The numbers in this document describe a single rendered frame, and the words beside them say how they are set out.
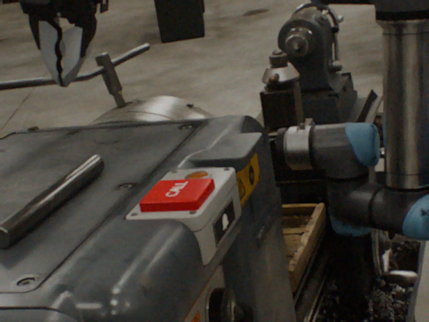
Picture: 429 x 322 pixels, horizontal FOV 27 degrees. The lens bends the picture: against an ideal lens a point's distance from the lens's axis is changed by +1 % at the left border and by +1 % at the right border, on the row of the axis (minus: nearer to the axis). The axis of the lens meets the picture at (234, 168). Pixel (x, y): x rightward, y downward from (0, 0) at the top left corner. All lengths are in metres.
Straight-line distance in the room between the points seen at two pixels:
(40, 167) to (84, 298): 0.37
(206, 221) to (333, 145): 0.68
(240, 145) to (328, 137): 0.50
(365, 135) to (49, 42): 0.55
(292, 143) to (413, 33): 0.28
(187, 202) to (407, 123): 0.64
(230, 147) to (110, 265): 0.30
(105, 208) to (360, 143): 0.68
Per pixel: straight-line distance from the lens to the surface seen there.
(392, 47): 1.40
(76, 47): 1.22
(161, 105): 1.36
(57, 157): 1.11
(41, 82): 1.29
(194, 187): 0.87
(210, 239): 0.86
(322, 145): 1.51
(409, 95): 1.41
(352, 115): 2.56
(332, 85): 2.51
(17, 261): 0.82
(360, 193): 1.51
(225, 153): 1.00
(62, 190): 0.93
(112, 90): 1.37
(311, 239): 1.65
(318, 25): 2.44
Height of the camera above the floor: 1.56
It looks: 19 degrees down
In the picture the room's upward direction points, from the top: 9 degrees counter-clockwise
